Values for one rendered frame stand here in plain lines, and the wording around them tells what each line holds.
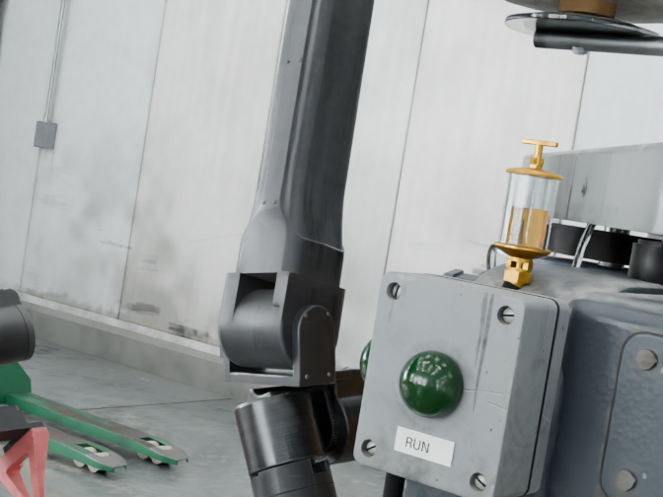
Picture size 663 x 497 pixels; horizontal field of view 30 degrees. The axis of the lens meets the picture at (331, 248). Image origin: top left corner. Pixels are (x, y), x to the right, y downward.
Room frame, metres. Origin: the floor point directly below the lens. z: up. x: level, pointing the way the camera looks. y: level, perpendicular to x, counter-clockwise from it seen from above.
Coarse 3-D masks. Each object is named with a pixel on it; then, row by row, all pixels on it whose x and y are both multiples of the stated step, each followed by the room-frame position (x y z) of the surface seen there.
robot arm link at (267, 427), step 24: (240, 408) 0.86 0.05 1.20; (264, 408) 0.85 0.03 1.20; (288, 408) 0.85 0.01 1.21; (312, 408) 0.87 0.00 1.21; (240, 432) 0.87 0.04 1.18; (264, 432) 0.85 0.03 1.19; (288, 432) 0.85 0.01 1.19; (312, 432) 0.86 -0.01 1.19; (336, 432) 0.89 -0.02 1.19; (264, 456) 0.84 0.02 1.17; (288, 456) 0.84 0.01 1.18; (312, 456) 0.85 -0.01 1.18
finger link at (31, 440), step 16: (0, 416) 1.09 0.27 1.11; (16, 416) 1.10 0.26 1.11; (0, 432) 1.08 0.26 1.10; (16, 432) 1.10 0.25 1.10; (32, 432) 1.10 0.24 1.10; (16, 448) 1.11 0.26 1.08; (32, 448) 1.10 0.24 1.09; (0, 464) 1.13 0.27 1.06; (16, 464) 1.12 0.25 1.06; (32, 464) 1.10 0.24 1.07; (16, 480) 1.12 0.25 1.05; (32, 480) 1.10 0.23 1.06; (16, 496) 1.11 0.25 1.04
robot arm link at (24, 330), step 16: (0, 304) 1.16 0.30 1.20; (16, 304) 1.17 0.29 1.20; (0, 320) 1.15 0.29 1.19; (16, 320) 1.15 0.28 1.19; (0, 336) 1.14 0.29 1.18; (16, 336) 1.15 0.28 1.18; (32, 336) 1.16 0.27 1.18; (0, 352) 1.14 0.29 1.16; (16, 352) 1.15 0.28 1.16; (32, 352) 1.17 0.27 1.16
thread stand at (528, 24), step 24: (528, 24) 0.94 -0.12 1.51; (552, 24) 0.92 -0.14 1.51; (576, 24) 0.91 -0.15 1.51; (600, 24) 0.89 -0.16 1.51; (624, 24) 0.89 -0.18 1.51; (552, 48) 0.96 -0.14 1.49; (576, 48) 0.94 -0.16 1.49; (600, 48) 0.93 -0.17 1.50; (624, 48) 0.92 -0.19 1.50; (648, 48) 0.91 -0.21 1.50
